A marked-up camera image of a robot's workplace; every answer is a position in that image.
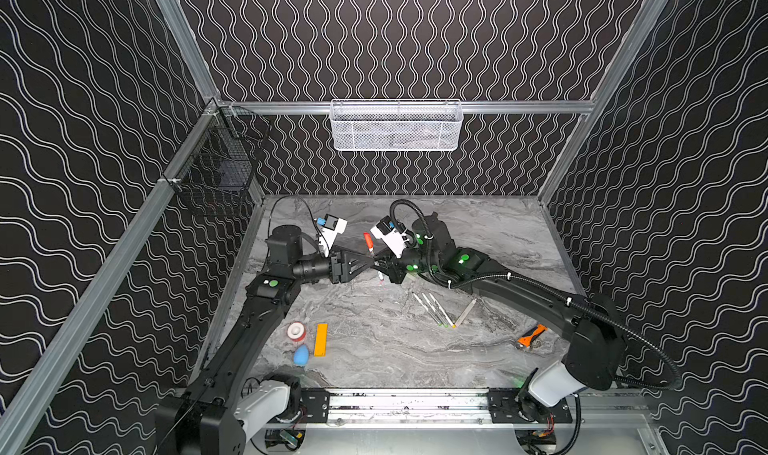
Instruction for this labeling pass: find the blue egg-shaped sponge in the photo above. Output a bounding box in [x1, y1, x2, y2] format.
[293, 344, 310, 367]

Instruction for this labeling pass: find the white pen green tip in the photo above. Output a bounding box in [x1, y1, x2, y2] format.
[411, 292, 443, 327]

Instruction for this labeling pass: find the white pen lying apart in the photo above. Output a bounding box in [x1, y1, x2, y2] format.
[455, 299, 477, 327]

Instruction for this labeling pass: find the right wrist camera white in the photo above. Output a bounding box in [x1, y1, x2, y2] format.
[371, 216, 406, 259]

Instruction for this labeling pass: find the white pen green end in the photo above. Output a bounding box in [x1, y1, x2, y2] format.
[421, 293, 450, 327]

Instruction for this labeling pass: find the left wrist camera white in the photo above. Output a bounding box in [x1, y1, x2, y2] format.
[316, 214, 348, 257]

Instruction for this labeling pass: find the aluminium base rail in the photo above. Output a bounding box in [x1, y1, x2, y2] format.
[239, 386, 655, 427]

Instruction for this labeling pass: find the orange handled metal tool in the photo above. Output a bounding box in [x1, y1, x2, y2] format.
[515, 324, 548, 349]

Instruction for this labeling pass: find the white wire mesh basket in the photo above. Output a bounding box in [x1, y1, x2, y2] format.
[329, 99, 464, 152]

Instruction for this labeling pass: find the black wire mesh basket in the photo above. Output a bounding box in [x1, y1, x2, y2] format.
[165, 99, 264, 218]

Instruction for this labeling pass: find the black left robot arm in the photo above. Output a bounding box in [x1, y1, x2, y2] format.
[154, 225, 375, 454]

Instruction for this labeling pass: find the red pen cap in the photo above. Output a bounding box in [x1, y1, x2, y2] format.
[363, 232, 375, 256]

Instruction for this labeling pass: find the red white tape roll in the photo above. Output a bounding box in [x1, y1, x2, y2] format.
[286, 322, 307, 343]

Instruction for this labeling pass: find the yellow rectangular block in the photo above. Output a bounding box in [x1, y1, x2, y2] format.
[313, 323, 329, 357]

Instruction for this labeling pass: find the white pen yellow tip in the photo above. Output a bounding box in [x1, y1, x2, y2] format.
[429, 293, 456, 328]

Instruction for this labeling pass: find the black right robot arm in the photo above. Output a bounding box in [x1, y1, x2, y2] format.
[370, 199, 682, 407]

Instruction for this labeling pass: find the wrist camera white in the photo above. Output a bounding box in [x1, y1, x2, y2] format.
[316, 214, 348, 257]
[371, 216, 406, 259]

